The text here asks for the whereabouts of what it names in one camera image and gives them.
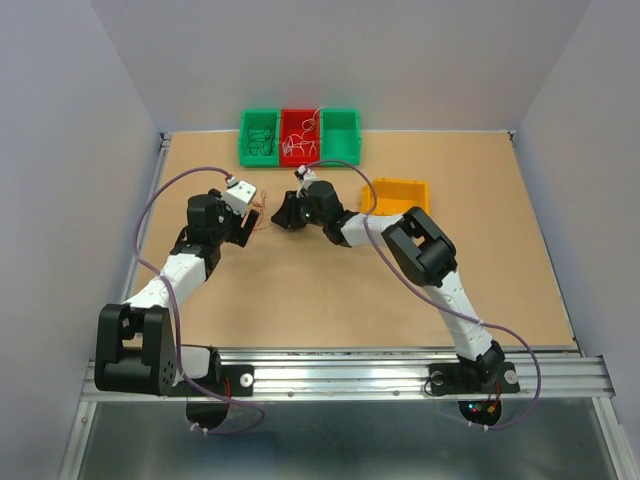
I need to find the green plastic bin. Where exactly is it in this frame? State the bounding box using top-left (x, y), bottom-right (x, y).
top-left (238, 109), bottom-right (280, 168)
top-left (320, 108), bottom-right (362, 165)

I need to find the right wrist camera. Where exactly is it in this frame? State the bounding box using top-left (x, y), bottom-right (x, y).
top-left (294, 165), bottom-right (319, 198)

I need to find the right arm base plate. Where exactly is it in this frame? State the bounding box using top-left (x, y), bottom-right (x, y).
top-left (423, 362), bottom-right (520, 396)

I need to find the dark brown wire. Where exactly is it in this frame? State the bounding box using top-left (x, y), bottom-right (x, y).
top-left (243, 117), bottom-right (277, 157)

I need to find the aluminium rail frame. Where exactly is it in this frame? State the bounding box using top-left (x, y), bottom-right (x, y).
top-left (55, 130), bottom-right (640, 480)

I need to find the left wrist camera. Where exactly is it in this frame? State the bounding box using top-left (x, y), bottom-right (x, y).
top-left (221, 176), bottom-right (257, 217)

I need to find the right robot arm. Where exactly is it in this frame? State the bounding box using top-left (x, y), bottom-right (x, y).
top-left (271, 181), bottom-right (504, 391)

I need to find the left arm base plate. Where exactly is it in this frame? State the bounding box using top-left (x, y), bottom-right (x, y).
top-left (192, 364), bottom-right (255, 398)

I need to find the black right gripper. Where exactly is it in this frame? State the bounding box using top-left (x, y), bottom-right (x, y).
top-left (269, 189), bottom-right (327, 230)

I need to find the white wire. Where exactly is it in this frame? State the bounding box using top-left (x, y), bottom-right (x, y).
top-left (283, 107), bottom-right (326, 151)
top-left (282, 137), bottom-right (321, 159)

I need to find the wire bundle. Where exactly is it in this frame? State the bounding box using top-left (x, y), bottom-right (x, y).
top-left (248, 192), bottom-right (274, 234)

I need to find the left green plastic bin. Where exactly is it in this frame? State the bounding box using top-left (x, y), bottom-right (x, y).
top-left (238, 109), bottom-right (280, 168)

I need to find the red plastic bin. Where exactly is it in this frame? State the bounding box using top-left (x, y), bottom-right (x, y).
top-left (279, 109), bottom-right (320, 168)

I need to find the yellow plastic bin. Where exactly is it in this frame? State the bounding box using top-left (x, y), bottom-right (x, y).
top-left (371, 178), bottom-right (431, 216)

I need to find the right green plastic bin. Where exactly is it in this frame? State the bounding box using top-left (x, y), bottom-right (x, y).
top-left (320, 108), bottom-right (362, 165)

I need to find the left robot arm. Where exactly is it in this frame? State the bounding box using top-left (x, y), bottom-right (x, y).
top-left (94, 181), bottom-right (259, 396)

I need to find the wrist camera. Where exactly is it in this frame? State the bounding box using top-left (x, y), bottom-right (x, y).
top-left (221, 176), bottom-right (257, 217)
top-left (294, 165), bottom-right (319, 198)

